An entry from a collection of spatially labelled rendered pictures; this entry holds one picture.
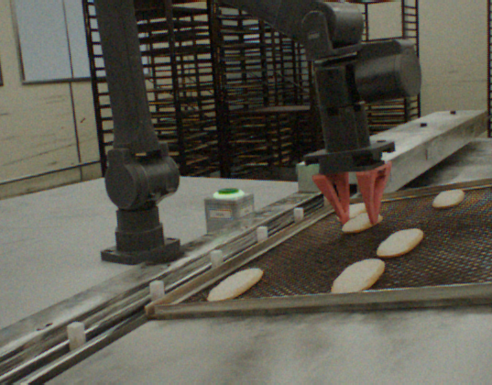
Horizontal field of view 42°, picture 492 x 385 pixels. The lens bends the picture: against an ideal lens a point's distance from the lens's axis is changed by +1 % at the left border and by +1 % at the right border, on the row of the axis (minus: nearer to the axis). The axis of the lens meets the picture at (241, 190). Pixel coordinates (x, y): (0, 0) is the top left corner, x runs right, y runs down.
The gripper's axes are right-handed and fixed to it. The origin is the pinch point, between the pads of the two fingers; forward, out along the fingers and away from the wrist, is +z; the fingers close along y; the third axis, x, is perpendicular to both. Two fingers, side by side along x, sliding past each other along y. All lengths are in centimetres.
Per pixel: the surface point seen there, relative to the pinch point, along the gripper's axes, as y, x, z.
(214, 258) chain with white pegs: -20.0, -6.3, 3.7
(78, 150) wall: -500, 377, 3
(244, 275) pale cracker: -2.5, -22.9, 0.3
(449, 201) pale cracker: 9.4, 7.4, 0.0
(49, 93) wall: -491, 350, -58
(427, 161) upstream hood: -20, 80, 5
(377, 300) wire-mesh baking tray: 15.6, -30.2, -0.4
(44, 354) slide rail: -18.5, -37.2, 4.2
